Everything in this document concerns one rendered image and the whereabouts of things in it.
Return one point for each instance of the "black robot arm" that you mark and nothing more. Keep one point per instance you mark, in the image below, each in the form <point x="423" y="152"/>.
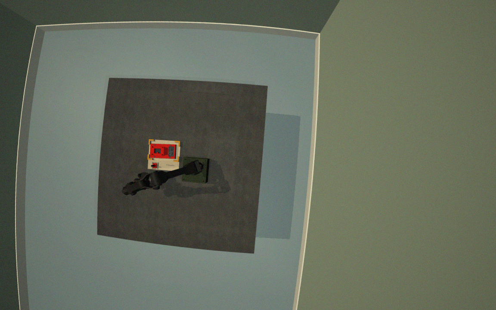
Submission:
<point x="158" y="178"/>

